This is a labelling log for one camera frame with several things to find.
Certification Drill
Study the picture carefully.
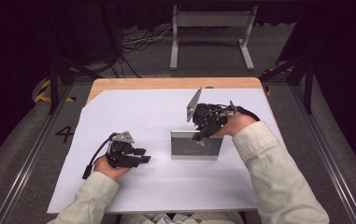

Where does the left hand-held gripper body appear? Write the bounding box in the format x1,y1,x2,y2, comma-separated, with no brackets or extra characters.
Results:
106,131,143,169

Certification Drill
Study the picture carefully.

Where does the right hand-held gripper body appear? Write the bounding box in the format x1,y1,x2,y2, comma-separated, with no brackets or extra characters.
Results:
186,87,230,131

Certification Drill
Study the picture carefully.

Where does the black and white sheet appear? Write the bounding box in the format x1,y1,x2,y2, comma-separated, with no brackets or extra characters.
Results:
170,130,224,161

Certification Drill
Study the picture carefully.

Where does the person's left hand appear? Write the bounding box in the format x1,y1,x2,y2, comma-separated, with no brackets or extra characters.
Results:
93,155,132,181

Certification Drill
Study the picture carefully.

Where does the person's right hand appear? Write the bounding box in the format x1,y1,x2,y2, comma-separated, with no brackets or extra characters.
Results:
212,111,259,139

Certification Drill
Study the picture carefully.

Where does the white paper sheet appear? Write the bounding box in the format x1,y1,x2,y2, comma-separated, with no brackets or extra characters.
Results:
47,88,287,215

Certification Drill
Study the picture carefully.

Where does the yellow black hazard tape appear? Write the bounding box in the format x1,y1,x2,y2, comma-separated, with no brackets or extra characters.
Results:
34,78,77,104
262,67,293,97

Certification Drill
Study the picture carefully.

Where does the person's torso clothing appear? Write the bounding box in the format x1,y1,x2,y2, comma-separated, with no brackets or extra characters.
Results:
116,211,245,224

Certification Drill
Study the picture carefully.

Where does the grey metal stand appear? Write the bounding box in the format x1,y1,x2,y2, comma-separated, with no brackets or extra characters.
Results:
169,4,259,71

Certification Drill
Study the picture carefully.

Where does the black metal stand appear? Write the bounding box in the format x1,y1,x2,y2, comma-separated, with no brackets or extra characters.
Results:
46,6,105,115
259,55,315,115

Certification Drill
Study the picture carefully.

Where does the left hand-held gripper cable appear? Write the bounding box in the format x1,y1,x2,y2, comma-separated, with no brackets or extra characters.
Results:
81,132,118,180

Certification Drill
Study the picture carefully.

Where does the metal floor rail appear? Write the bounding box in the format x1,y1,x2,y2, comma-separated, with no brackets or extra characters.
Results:
0,83,74,224
291,83,356,224

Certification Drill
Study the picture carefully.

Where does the bundle of floor cables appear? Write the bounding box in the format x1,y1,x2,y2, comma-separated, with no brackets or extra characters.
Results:
113,24,174,78

